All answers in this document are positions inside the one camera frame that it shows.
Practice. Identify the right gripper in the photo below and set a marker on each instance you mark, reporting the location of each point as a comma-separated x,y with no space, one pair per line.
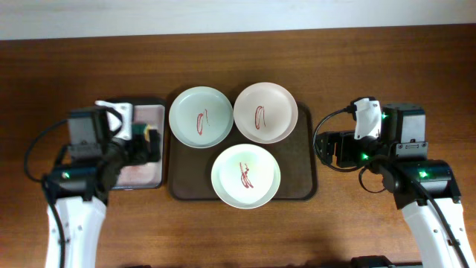
344,140

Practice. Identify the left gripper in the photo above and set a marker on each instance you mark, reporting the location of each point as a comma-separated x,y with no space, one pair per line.
143,153

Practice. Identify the light green plate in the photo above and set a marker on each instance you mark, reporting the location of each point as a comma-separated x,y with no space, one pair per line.
201,117

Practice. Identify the pink plate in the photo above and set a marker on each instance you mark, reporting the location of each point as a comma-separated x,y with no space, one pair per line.
265,113

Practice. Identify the white front plate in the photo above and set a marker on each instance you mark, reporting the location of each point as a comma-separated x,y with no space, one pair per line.
245,176

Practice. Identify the green yellow sponge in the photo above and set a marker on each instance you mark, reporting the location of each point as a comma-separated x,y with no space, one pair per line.
141,131

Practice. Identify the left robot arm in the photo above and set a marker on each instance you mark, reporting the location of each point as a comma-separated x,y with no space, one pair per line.
103,141

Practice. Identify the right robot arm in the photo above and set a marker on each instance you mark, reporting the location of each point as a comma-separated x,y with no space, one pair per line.
390,141

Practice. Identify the small black soapy tray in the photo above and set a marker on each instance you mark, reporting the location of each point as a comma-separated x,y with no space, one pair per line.
152,111

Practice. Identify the large brown serving tray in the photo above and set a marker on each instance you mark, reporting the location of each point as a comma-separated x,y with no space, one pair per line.
189,169

